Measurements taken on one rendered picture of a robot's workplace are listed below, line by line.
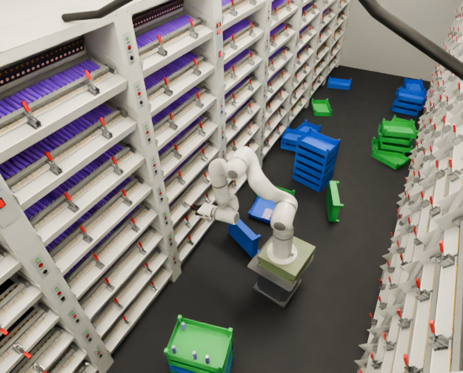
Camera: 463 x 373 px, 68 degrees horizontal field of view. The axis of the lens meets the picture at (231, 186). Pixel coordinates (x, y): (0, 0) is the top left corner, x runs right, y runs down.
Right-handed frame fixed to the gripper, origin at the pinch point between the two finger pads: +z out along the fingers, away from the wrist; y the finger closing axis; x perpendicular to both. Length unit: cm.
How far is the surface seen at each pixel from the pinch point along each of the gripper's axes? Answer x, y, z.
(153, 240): -0.4, -33.3, 7.7
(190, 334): -27, -64, -33
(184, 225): -18.7, -1.9, 12.8
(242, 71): 59, 82, -2
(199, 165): 19.3, 20.1, 4.1
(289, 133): -45, 178, 7
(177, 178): 21.4, 0.7, 7.7
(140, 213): 21.7, -34.0, 8.4
